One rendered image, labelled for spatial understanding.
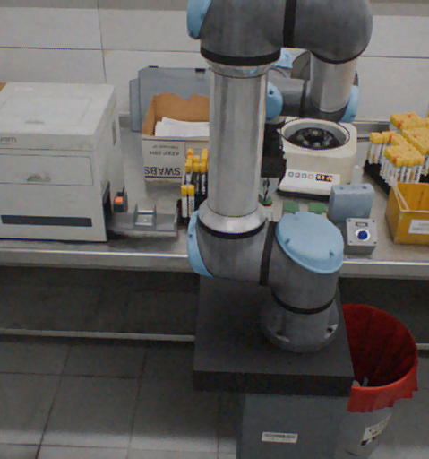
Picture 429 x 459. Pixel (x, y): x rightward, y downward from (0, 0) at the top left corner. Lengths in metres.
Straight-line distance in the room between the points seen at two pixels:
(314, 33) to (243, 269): 0.41
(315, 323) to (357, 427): 0.87
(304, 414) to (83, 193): 0.68
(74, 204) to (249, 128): 0.63
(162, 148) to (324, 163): 0.45
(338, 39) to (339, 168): 0.84
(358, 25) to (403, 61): 1.11
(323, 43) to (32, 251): 0.91
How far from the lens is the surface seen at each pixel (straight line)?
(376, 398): 1.75
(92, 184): 1.34
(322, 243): 0.96
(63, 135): 1.29
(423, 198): 1.58
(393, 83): 1.94
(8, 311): 2.21
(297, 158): 1.60
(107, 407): 2.19
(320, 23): 0.78
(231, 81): 0.83
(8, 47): 1.97
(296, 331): 1.05
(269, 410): 1.17
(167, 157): 1.61
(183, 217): 1.46
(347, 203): 1.48
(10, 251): 1.47
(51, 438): 2.15
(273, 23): 0.78
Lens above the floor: 1.73
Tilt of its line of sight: 36 degrees down
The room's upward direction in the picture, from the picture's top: 1 degrees clockwise
